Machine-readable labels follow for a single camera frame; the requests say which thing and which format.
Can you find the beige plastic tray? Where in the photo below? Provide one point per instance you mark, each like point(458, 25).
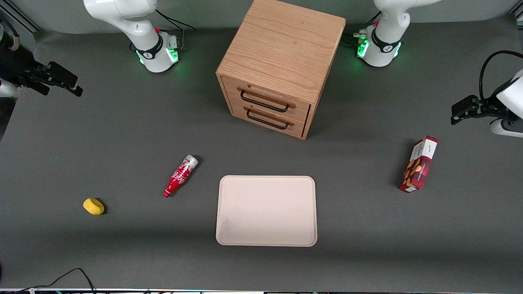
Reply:
point(267, 212)

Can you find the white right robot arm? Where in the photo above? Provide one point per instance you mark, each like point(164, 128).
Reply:
point(122, 16)

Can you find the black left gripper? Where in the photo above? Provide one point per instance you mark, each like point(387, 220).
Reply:
point(486, 107)

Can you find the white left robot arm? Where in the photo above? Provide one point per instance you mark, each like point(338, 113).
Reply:
point(388, 24)

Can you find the aluminium frame rail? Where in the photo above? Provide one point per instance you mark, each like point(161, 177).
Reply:
point(519, 15)
point(20, 18)

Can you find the yellow sponge block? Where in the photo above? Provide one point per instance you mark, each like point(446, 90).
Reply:
point(93, 206)

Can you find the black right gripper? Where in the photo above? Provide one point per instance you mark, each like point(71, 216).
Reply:
point(21, 66)

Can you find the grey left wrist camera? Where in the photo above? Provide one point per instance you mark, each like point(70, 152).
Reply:
point(506, 128)

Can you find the wooden two-drawer cabinet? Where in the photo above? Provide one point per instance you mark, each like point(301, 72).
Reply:
point(282, 45)

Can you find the red snack box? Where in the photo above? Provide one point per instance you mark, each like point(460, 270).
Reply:
point(419, 165)

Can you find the red coke bottle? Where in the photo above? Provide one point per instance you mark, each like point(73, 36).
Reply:
point(179, 176)

